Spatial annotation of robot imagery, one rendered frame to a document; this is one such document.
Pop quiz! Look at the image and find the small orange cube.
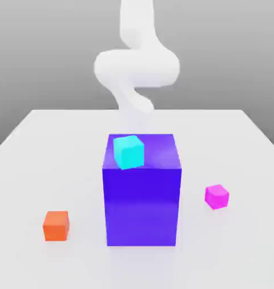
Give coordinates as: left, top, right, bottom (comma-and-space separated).
42, 211, 70, 242

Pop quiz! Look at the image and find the small magenta cube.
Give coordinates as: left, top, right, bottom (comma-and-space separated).
204, 183, 230, 211

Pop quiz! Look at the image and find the large purple box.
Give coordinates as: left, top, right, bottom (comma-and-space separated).
101, 133, 182, 247

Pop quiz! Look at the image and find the small cyan cube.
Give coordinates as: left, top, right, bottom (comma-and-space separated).
113, 134, 145, 170

